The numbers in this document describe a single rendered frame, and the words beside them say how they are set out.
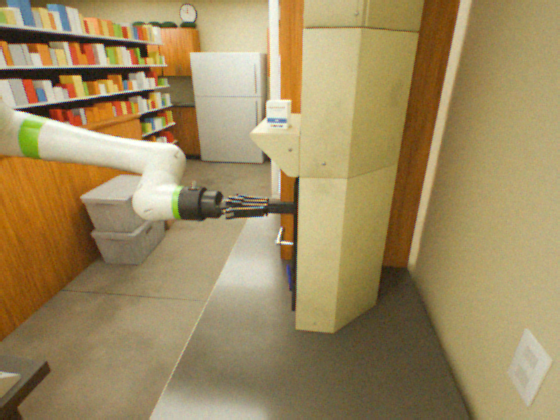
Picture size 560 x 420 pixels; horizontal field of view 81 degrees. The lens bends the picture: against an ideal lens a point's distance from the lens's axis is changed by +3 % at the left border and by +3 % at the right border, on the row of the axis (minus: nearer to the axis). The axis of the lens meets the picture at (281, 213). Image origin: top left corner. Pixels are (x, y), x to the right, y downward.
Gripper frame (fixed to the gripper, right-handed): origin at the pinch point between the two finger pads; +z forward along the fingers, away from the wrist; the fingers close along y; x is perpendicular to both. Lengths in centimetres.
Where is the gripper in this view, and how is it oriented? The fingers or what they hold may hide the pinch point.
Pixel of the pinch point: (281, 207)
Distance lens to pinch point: 84.3
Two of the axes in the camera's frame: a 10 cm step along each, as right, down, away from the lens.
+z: 9.9, 0.5, -1.1
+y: 1.2, -4.2, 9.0
